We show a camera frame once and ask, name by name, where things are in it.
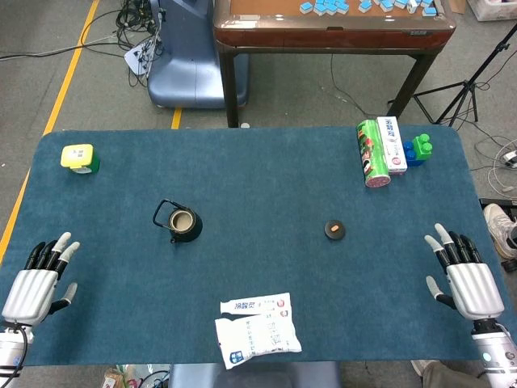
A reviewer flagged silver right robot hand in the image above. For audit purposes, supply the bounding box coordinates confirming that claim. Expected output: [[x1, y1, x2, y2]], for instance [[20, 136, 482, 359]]
[[423, 222, 506, 321]]

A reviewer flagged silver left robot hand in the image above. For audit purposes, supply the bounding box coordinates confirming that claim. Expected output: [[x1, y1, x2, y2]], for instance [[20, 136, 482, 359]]
[[1, 231, 81, 327]]

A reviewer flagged black lid with orange knob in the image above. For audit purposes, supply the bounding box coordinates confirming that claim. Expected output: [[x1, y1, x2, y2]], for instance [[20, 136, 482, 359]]
[[323, 219, 347, 242]]

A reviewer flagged black teapot with handle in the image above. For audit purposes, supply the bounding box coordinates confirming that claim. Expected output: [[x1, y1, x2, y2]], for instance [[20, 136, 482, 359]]
[[152, 198, 204, 244]]

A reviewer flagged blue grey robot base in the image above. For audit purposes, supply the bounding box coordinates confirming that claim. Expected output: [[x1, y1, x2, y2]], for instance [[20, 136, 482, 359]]
[[147, 0, 250, 109]]

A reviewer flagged green container with yellow lid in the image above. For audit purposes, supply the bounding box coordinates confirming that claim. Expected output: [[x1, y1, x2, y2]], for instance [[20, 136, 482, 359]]
[[60, 144, 101, 175]]

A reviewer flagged white grey sneaker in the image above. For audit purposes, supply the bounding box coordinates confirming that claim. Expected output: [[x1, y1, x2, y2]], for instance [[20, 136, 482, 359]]
[[483, 203, 517, 259], [410, 359, 435, 377]]

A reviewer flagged black flat floor plate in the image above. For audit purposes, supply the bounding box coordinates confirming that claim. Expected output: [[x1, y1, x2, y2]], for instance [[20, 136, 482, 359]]
[[479, 197, 517, 211]]

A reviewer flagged snack packets pile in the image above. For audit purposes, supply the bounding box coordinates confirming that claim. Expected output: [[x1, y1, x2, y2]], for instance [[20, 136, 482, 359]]
[[103, 363, 170, 388]]

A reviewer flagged green building block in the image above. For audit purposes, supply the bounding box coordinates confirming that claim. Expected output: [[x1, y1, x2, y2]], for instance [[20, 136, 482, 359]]
[[411, 133, 434, 162]]

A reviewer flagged blue building block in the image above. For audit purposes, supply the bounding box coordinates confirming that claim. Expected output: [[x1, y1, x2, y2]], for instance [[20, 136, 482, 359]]
[[402, 140, 425, 168]]

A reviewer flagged white toothpaste box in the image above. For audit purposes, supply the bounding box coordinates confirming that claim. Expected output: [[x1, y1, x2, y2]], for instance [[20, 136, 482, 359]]
[[376, 116, 408, 175]]

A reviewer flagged green chips can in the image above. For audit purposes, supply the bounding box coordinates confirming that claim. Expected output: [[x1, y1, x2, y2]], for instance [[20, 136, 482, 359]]
[[355, 119, 392, 188]]

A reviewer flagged black tripod stand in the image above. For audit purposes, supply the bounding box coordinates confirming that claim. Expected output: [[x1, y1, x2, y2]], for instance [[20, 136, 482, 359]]
[[387, 23, 517, 126]]

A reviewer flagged white toothpaste tube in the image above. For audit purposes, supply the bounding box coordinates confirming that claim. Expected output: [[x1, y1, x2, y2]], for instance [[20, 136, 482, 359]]
[[220, 292, 292, 318]]

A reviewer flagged white printed pouch bag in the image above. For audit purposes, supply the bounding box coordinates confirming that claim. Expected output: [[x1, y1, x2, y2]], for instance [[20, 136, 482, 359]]
[[214, 309, 303, 370]]

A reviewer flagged blue grey robot torso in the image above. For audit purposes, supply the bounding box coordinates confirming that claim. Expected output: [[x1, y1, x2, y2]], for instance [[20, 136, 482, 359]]
[[168, 361, 341, 388]]

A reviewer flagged blue table mat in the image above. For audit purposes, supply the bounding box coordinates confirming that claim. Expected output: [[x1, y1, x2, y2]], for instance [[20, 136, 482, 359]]
[[0, 125, 512, 367]]

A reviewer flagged white power strip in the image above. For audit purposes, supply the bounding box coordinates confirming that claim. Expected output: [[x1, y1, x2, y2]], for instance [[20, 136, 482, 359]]
[[124, 38, 157, 78]]

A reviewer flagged white storage box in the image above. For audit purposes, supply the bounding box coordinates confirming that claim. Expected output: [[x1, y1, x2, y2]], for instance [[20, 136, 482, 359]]
[[472, 0, 517, 21]]

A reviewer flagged brown mahjong table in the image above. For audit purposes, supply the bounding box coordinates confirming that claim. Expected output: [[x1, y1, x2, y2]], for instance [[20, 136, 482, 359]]
[[212, 0, 456, 129]]

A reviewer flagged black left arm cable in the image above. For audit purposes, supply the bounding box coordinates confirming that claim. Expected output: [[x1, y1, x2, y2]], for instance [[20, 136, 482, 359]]
[[0, 325, 32, 379]]

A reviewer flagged black floor cable bundle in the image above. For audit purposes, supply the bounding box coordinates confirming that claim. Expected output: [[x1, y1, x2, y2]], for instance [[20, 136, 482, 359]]
[[115, 0, 166, 88]]

